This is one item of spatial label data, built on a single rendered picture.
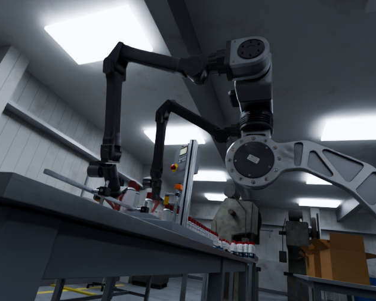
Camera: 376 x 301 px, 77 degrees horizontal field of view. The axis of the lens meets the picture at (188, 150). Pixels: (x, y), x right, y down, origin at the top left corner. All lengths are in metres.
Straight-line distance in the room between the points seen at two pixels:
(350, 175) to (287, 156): 0.19
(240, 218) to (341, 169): 4.61
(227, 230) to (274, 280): 5.48
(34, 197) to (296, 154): 0.79
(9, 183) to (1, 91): 4.00
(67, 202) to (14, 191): 0.05
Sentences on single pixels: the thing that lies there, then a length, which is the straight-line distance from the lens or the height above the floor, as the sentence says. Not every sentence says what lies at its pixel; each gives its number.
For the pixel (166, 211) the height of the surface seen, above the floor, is 1.03.
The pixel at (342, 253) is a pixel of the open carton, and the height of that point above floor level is 0.99.
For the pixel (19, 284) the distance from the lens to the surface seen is 0.28.
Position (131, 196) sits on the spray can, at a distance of 1.15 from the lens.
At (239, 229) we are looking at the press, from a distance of 5.38.
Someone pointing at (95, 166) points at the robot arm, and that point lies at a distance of 1.07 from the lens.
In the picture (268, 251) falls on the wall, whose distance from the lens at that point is 10.67.
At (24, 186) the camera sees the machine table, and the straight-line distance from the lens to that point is 0.23.
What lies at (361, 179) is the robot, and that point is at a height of 1.07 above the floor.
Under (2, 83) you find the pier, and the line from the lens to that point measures 4.24.
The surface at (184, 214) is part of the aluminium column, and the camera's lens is 1.42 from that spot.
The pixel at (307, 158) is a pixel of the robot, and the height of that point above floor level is 1.13.
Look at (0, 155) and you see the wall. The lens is 4.44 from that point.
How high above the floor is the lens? 0.79
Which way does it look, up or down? 24 degrees up
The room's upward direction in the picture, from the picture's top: 9 degrees clockwise
